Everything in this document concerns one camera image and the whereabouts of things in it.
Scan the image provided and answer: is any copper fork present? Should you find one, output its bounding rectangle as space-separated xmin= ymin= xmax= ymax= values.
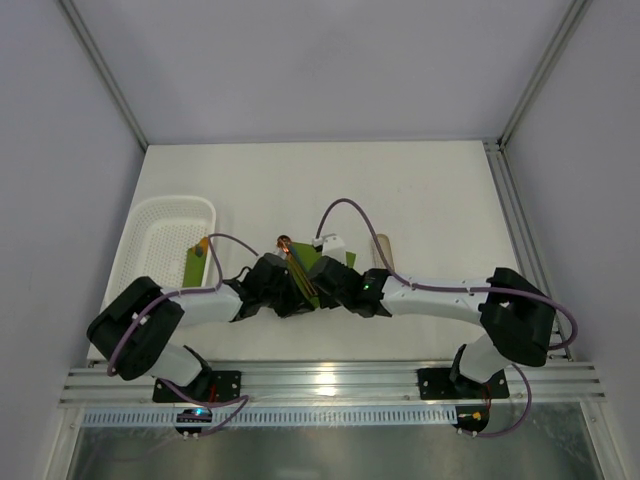
xmin=285 ymin=250 xmax=316 ymax=298

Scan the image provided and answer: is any green paper napkin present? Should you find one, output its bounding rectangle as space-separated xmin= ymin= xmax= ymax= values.
xmin=287 ymin=240 xmax=356 ymax=310

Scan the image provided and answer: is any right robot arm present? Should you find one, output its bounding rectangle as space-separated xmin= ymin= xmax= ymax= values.
xmin=309 ymin=256 xmax=555 ymax=392

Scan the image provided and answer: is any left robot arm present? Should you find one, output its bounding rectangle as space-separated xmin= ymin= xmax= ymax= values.
xmin=87 ymin=253 xmax=317 ymax=404

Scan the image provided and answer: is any beige utensil holder tray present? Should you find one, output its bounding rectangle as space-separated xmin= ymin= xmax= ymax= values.
xmin=372 ymin=234 xmax=395 ymax=271

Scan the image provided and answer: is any green card in basket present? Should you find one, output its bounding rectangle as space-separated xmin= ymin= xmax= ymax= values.
xmin=182 ymin=237 xmax=209 ymax=288

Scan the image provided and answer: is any white perforated plastic basket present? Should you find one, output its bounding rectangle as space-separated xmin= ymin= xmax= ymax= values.
xmin=102 ymin=195 xmax=216 ymax=306

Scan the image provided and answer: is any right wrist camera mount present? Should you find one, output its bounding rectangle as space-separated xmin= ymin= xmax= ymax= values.
xmin=311 ymin=233 xmax=347 ymax=265

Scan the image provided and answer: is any aluminium front rail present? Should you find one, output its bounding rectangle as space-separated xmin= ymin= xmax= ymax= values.
xmin=59 ymin=359 xmax=606 ymax=408

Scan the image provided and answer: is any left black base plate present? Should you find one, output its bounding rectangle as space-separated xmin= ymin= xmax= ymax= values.
xmin=152 ymin=370 xmax=242 ymax=404

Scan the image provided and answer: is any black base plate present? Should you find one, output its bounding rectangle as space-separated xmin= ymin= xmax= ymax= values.
xmin=152 ymin=370 xmax=242 ymax=404
xmin=416 ymin=367 xmax=510 ymax=400

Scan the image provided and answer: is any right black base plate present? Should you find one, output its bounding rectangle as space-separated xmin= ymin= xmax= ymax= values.
xmin=416 ymin=367 xmax=510 ymax=400

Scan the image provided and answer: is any right aluminium side rail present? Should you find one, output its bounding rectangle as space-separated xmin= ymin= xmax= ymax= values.
xmin=482 ymin=139 xmax=574 ymax=361

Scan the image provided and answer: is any white slotted cable duct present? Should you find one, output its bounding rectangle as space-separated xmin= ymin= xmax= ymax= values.
xmin=81 ymin=404 xmax=457 ymax=428

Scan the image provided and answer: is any left corner frame post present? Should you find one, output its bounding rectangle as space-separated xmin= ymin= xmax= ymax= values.
xmin=56 ymin=0 xmax=149 ymax=152

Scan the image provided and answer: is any corner frame post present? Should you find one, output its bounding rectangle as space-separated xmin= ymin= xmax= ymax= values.
xmin=497 ymin=0 xmax=592 ymax=150
xmin=56 ymin=0 xmax=149 ymax=152

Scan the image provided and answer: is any right corner frame post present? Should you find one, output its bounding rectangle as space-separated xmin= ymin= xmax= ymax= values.
xmin=497 ymin=0 xmax=592 ymax=150

